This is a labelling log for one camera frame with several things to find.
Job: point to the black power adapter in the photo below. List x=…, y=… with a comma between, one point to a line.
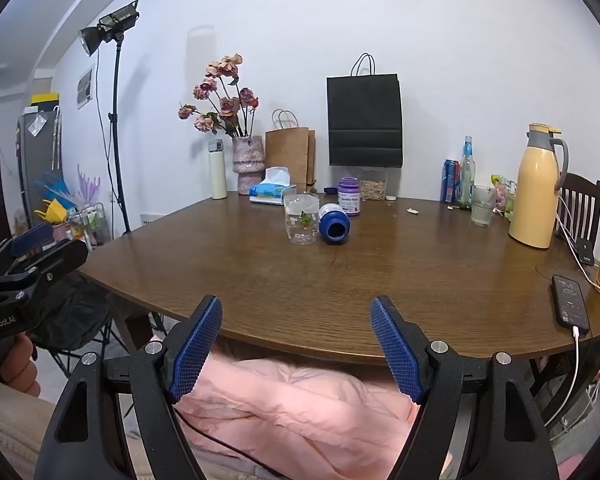
x=584, y=250

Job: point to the black paper bag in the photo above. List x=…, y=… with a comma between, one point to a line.
x=364, y=117

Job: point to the clear plastic cup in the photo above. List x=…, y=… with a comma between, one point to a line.
x=301, y=218

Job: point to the pink ceramic vase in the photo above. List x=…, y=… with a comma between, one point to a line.
x=248, y=162

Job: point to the blue tissue box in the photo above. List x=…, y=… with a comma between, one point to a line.
x=273, y=189

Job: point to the purple supplement bottle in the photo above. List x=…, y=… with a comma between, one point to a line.
x=349, y=196

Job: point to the dried pink roses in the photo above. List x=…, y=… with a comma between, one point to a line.
x=222, y=103

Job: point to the wire storage rack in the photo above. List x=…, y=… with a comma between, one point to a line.
x=90, y=225

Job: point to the yellow thermos jug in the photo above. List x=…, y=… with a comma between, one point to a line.
x=542, y=173

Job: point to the dark wooden chair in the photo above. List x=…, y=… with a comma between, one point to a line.
x=579, y=209

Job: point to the blue drink can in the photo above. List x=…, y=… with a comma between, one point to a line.
x=450, y=182

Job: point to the cream sleeve forearm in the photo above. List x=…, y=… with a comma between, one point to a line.
x=23, y=423

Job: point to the studio light on stand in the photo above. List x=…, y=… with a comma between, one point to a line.
x=112, y=27

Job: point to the glass soda bottle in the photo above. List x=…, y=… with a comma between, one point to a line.
x=467, y=174

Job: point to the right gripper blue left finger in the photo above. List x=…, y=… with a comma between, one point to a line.
x=85, y=438

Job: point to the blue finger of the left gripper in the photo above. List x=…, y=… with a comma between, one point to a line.
x=60, y=260
x=36, y=237

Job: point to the left hand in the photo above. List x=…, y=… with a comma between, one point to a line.
x=18, y=370

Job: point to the white thermos bottle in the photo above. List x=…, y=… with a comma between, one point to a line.
x=217, y=170

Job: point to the brown paper bag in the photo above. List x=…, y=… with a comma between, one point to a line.
x=292, y=146

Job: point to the pink jacket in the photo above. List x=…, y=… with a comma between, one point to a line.
x=303, y=418

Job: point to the clear jar with oats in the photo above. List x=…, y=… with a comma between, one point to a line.
x=373, y=183

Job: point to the black smartphone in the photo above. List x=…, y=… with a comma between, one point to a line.
x=569, y=304

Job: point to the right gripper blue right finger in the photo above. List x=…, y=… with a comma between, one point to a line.
x=506, y=437

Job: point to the snack packets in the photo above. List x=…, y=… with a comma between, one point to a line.
x=505, y=195

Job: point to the drinking glass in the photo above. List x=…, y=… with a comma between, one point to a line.
x=482, y=204

